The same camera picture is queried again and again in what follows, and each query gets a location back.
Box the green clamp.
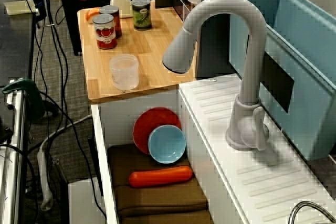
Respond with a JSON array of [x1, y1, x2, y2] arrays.
[[1, 78, 47, 121]]

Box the white toy sink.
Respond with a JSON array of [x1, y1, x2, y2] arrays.
[[90, 73, 336, 224]]

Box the orange toy bread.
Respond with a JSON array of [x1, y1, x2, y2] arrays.
[[85, 7, 101, 24]]

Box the light blue bowl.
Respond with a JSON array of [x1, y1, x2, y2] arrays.
[[148, 124, 187, 164]]

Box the black equipment cabinet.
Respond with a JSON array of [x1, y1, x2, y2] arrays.
[[57, 0, 116, 56]]

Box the white box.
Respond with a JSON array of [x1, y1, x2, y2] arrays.
[[67, 178, 106, 224]]

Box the gray toy faucet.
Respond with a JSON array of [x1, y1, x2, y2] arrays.
[[162, 0, 270, 152]]

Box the yellow paper note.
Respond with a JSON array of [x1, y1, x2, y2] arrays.
[[4, 0, 37, 15]]

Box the brown folded cloth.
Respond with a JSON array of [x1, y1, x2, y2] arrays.
[[107, 144, 215, 224]]

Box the orange carrot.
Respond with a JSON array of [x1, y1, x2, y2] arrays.
[[128, 165, 194, 188]]

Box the white power strip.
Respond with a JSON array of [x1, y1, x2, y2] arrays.
[[36, 113, 93, 211]]

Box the green pea label can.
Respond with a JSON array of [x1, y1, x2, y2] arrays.
[[131, 0, 152, 31]]

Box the black cable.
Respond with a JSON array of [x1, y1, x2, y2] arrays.
[[36, 0, 69, 130], [38, 90, 107, 221]]

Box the orange label can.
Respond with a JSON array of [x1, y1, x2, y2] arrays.
[[99, 5, 123, 38]]

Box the clear plastic cup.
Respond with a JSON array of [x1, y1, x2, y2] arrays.
[[109, 54, 140, 91]]

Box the wooden countertop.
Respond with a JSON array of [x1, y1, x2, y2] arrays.
[[77, 0, 198, 104]]

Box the dark gray desk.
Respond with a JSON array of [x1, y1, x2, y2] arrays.
[[0, 0, 36, 88]]

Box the chrome wire rack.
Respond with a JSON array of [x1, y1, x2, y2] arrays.
[[287, 200, 336, 224]]

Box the tomato label can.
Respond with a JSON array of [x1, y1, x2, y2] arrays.
[[92, 14, 118, 50]]

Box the metal frame rail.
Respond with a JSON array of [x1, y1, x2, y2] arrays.
[[0, 78, 28, 224]]

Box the black vertical panel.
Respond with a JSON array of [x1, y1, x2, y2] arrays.
[[196, 0, 255, 79]]

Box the red plate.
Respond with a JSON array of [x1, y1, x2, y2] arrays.
[[132, 107, 182, 156]]

